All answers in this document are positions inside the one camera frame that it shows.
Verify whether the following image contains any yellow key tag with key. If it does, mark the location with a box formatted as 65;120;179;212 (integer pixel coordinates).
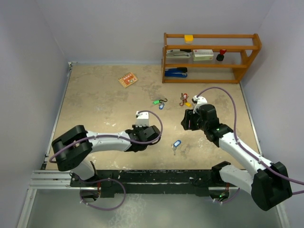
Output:
185;102;192;107

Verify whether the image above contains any red key tag with key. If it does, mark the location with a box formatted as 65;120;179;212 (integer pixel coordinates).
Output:
181;93;189;102

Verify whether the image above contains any blue key tag with key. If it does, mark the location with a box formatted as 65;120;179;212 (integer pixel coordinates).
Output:
159;103;165;110
171;140;181;155

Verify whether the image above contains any green key tag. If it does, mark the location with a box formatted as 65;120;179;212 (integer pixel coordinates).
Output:
153;100;160;105

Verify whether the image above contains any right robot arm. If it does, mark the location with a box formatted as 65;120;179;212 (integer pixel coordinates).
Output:
181;104;293;211

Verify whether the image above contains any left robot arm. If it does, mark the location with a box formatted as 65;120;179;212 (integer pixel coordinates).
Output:
49;125;163;186

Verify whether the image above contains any blue stapler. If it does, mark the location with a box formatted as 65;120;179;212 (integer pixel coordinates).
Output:
164;67;188;78

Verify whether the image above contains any orange spiral notebook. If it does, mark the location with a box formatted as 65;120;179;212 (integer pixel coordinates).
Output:
118;72;138;88

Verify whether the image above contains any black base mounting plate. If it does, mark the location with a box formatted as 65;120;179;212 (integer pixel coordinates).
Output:
70;170;233;201

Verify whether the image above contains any red and black stamp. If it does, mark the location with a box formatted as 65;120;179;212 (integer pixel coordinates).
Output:
216;49;227;62

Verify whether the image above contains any wooden shelf rack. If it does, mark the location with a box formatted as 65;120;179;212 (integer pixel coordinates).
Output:
161;33;262;84

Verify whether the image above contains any white and red box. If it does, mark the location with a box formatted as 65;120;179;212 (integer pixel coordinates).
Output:
192;49;214;61

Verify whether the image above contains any white stapler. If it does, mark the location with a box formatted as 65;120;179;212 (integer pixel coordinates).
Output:
166;49;192;58

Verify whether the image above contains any yellow-lidded container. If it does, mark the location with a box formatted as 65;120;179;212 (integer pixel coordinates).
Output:
184;34;194;44

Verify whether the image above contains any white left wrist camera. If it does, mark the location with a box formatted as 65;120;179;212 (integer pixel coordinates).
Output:
135;111;149;128

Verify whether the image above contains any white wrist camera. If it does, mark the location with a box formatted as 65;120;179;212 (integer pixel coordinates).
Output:
192;95;208;114
135;111;149;128

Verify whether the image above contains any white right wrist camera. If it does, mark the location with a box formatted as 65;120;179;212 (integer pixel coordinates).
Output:
192;95;208;114

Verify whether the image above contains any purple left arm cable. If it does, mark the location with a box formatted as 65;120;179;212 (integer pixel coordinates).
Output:
48;110;163;211

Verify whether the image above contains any aluminium frame rail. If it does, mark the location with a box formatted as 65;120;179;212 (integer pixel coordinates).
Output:
28;170;281;190

